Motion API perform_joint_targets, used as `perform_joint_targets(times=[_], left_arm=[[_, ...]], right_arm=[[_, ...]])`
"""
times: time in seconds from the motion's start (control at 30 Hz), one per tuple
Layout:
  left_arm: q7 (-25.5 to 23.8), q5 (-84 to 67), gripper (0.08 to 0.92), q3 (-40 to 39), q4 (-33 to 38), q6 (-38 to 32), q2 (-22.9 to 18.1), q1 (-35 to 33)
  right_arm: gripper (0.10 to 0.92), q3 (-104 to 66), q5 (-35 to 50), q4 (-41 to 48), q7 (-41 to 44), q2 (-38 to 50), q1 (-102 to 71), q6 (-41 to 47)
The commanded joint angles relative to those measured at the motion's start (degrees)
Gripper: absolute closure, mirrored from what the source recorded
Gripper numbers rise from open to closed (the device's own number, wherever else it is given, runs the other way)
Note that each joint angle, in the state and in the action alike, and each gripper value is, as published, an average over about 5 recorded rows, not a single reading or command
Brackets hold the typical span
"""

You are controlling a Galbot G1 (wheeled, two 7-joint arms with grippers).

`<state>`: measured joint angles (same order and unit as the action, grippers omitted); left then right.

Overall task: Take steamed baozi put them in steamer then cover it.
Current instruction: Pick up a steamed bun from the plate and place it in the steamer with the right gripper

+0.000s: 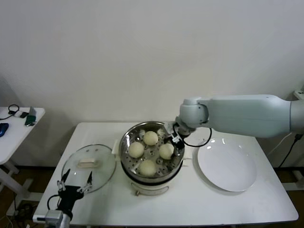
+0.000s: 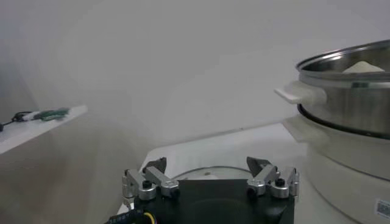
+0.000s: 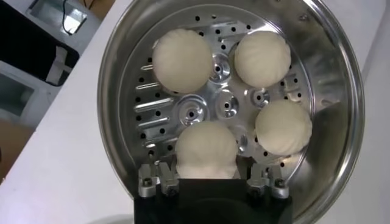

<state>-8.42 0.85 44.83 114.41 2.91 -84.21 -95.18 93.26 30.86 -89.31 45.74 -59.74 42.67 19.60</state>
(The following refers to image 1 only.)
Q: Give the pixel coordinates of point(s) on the white side table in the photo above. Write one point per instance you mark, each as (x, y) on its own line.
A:
(14, 142)

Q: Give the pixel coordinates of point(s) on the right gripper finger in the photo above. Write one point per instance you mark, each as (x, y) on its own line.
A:
(181, 146)
(175, 140)

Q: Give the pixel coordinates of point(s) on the green flat object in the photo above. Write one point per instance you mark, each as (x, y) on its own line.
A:
(29, 120)

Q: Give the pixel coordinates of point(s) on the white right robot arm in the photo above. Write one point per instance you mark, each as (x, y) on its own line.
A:
(237, 114)

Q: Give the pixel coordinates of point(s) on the large white plate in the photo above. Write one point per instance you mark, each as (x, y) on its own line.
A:
(225, 166)

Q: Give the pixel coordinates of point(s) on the small black device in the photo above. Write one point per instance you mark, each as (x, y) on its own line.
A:
(23, 115)

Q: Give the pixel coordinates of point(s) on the small white device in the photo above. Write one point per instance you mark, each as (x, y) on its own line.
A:
(17, 114)

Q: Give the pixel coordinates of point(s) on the white steamed baozi bun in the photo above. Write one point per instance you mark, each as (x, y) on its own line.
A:
(150, 138)
(147, 167)
(165, 151)
(136, 150)

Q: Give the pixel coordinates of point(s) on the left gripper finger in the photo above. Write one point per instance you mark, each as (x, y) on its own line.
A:
(66, 175)
(89, 180)

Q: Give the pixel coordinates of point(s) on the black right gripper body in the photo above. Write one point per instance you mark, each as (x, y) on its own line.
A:
(183, 136)

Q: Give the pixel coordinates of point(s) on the blue computer mouse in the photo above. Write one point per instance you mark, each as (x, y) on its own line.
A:
(2, 129)

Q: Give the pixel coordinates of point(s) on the white electric cooker pot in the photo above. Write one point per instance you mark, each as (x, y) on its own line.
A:
(147, 188)

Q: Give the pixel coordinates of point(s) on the stainless steel steamer basket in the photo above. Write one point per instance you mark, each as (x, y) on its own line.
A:
(133, 166)

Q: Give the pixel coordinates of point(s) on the grey tilted card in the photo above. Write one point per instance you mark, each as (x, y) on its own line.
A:
(32, 110)

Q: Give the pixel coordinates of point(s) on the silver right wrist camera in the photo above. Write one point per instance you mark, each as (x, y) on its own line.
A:
(169, 127)

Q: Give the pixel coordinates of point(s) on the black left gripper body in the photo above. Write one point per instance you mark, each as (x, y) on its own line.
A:
(68, 197)

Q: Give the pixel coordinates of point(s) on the round glass pot lid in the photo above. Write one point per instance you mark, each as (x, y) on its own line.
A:
(102, 171)

